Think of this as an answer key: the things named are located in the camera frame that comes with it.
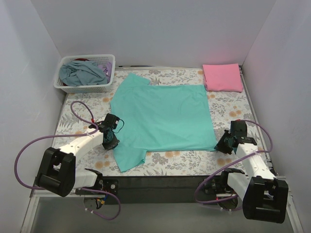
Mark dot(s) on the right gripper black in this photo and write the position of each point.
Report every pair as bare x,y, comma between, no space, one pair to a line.
225,144

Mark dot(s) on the white plastic laundry basket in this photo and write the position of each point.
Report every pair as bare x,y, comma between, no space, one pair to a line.
98,59

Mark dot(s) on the folded pink t-shirt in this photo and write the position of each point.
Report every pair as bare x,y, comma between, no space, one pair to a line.
223,78

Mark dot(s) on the dark red garment in basket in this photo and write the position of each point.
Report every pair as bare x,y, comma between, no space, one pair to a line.
81,60

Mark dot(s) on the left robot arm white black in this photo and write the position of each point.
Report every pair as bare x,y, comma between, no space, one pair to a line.
57,172

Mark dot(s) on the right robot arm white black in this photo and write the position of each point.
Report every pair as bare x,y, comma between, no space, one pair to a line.
263,195

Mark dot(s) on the lilac t-shirt in basket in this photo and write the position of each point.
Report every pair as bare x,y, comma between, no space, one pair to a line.
105,71

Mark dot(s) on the grey-blue t-shirt in basket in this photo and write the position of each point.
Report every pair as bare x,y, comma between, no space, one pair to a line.
80,74

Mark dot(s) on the teal t-shirt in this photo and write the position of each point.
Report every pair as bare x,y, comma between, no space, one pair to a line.
160,118

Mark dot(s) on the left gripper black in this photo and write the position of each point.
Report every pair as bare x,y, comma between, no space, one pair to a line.
111,142

